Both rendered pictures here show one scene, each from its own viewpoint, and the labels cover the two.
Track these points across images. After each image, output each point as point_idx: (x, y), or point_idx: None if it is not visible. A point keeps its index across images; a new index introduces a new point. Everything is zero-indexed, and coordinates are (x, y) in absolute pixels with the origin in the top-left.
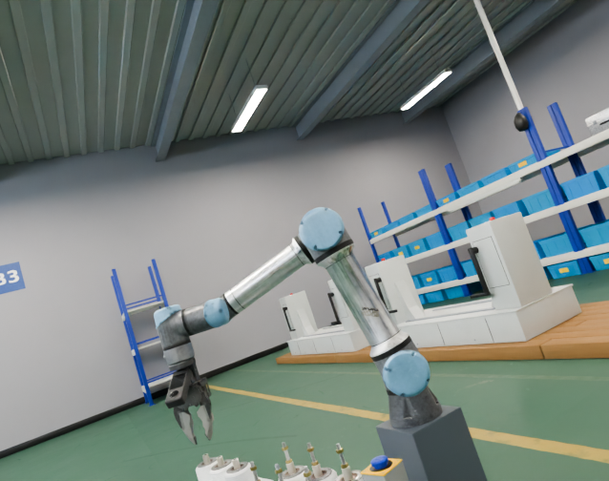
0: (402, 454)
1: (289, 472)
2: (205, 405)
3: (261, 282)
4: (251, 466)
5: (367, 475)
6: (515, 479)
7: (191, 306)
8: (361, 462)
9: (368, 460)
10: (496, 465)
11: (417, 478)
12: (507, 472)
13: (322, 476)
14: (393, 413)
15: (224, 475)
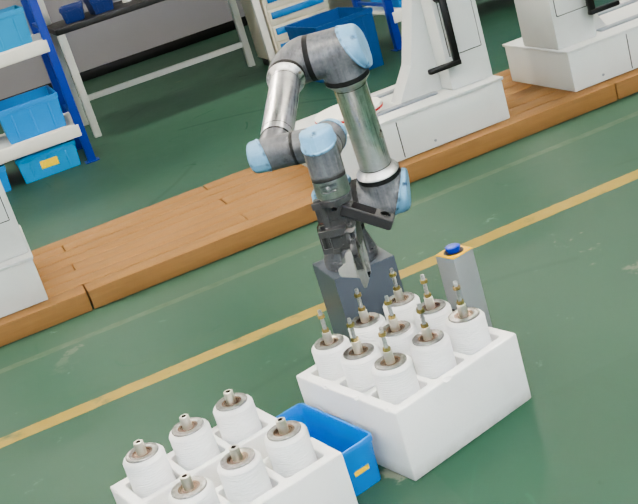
0: (373, 288)
1: (331, 341)
2: (363, 238)
3: (296, 111)
4: (351, 321)
5: (459, 256)
6: None
7: None
8: (154, 435)
9: (159, 428)
10: (309, 336)
11: None
12: (331, 330)
13: (374, 315)
14: None
15: (235, 413)
